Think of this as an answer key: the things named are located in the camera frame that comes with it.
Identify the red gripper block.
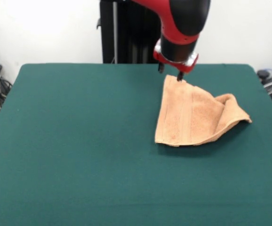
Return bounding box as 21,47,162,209
152,39,200,82

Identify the tan terry towel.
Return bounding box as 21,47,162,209
154,74,253,148

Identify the dark green table cloth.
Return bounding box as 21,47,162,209
0,63,272,226

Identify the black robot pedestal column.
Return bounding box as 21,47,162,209
96,0,174,64

